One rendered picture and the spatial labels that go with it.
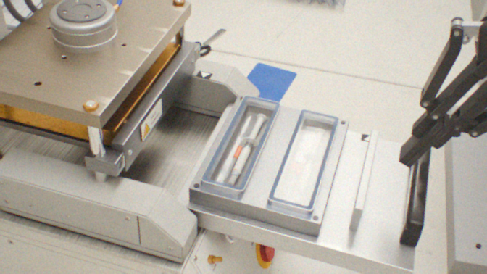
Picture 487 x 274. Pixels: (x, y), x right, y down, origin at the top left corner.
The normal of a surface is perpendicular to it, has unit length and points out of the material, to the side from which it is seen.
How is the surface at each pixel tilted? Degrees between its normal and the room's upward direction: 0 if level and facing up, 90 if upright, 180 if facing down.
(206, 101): 90
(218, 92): 90
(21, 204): 90
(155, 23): 0
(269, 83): 0
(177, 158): 0
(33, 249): 90
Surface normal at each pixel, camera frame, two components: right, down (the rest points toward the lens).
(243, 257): 0.89, -0.10
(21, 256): -0.29, 0.62
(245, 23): 0.06, -0.75
